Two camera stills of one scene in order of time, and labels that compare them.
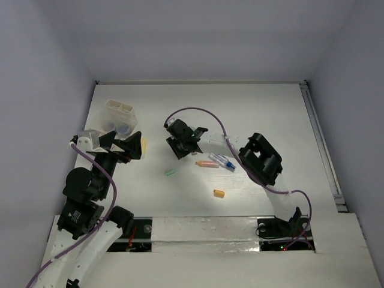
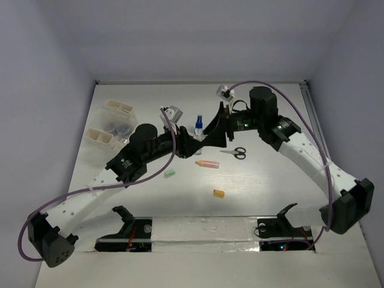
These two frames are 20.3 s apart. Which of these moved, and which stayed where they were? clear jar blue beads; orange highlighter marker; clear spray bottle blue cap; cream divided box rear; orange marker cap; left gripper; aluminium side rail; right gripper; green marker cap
Moved: clear spray bottle blue cap; right gripper; left gripper
Stayed: orange marker cap; green marker cap; orange highlighter marker; aluminium side rail; clear jar blue beads; cream divided box rear
